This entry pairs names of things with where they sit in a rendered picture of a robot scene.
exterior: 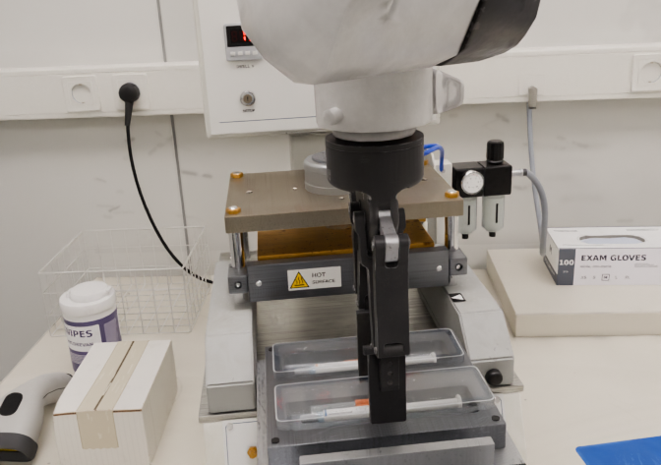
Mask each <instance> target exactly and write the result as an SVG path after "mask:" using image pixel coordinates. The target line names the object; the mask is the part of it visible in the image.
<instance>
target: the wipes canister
mask: <svg viewBox="0 0 661 465"><path fill-rule="evenodd" d="M116 300H117V299H116V293H115V289H114V288H113V287H112V286H110V285H107V284H106V283H104V282H102V281H88V282H84V283H81V284H78V285H76V286H74V287H73V288H71V289H69V290H68V291H67V292H65V293H64V294H63V295H62V296H61V297H60V299H59V305H60V311H61V312H62V313H63V320H64V324H65V329H66V335H67V340H68V345H69V350H70V355H71V361H72V366H73V370H74V374H75V372H76V370H77V369H78V367H79V366H80V364H81V363H82V361H83V360H84V358H85V356H86V355H87V353H88V352H89V350H90V349H91V347H92V345H93V343H104V342H118V341H122V336H121V330H120V324H119V319H118V313H117V307H116Z"/></svg>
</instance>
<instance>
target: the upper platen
mask: <svg viewBox="0 0 661 465"><path fill-rule="evenodd" d="M405 221H406V227H405V229H404V231H403V233H407V234H408V236H409V238H410V242H411V243H410V247H409V249H414V248H426V247H435V243H434V241H433V240H432V238H431V237H430V235H429V234H428V233H427V231H426V230H425V228H424V227H423V225H422V224H421V222H425V221H426V218H422V219H409V220H405ZM351 228H352V224H344V225H332V226H319V227H306V228H293V229H280V230H268V231H258V261H265V260H278V259H290V258H303V257H314V256H327V255H339V254H352V253H353V246H352V238H351Z"/></svg>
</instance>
